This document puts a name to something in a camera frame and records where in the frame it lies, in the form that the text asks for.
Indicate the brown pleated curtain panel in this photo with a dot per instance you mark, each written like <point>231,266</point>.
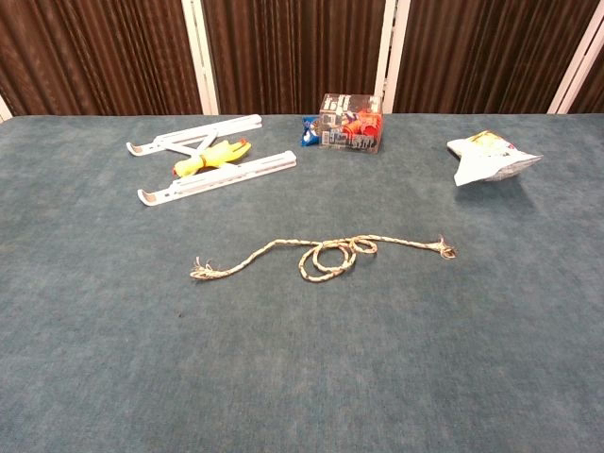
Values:
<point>592,92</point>
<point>94,56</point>
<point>292,52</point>
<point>486,56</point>

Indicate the white partition post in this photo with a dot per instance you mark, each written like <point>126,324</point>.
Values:
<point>200,56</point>
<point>4,109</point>
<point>573,71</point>
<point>390,56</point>

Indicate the white folding laptop stand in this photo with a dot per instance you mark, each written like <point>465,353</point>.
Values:
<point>226,176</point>

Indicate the blue snack packet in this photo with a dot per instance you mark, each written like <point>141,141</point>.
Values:
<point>310,132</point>

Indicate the yellow rubber chicken toy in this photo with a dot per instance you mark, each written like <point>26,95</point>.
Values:
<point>212,158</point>

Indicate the clear box of snacks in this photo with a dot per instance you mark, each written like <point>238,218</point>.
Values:
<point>349,125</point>

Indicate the teal felt table mat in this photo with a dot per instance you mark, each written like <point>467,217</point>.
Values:
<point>302,368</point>

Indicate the white snack bag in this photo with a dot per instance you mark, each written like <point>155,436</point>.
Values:
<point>481,162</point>

